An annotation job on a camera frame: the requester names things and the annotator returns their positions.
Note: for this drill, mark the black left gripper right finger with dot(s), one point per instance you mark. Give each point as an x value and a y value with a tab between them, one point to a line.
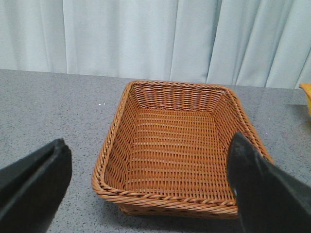
269	200

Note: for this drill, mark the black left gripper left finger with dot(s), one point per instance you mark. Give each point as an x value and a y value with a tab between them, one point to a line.
32	188

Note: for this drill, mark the brown wicker basket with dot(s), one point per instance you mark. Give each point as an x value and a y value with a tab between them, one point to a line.
165	151

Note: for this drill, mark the yellow woven basket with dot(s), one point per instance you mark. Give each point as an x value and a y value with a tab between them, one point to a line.
306	87

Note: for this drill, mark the white curtain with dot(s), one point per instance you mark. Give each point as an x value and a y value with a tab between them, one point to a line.
264	43

